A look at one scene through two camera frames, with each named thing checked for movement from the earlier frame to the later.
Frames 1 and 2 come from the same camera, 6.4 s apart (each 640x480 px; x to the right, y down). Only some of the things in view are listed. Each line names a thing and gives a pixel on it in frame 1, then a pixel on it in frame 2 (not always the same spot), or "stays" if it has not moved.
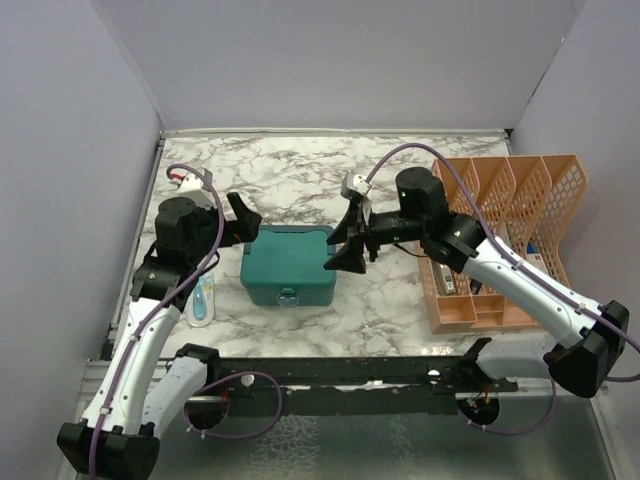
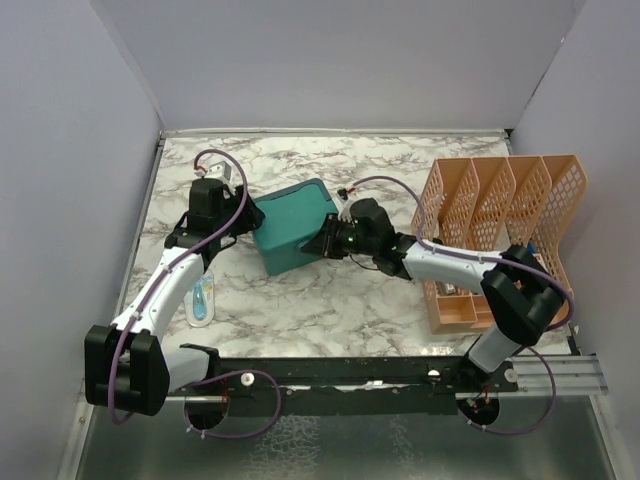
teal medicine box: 284,266 to 294,216
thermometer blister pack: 200,312 stays
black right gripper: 351,257 to 324,243
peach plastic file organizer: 526,203 stays
